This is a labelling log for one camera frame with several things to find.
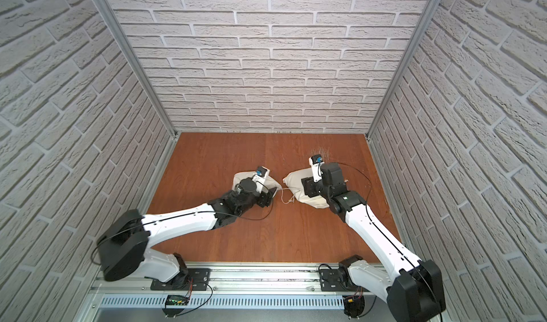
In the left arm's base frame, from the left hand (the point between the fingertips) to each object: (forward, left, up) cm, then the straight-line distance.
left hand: (267, 177), depth 83 cm
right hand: (-1, -15, +2) cm, 15 cm away
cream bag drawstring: (-3, -10, -13) cm, 17 cm away
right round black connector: (-41, -30, -14) cm, 52 cm away
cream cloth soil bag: (+4, -12, -10) cm, 16 cm away
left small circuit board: (-39, +31, -18) cm, 53 cm away
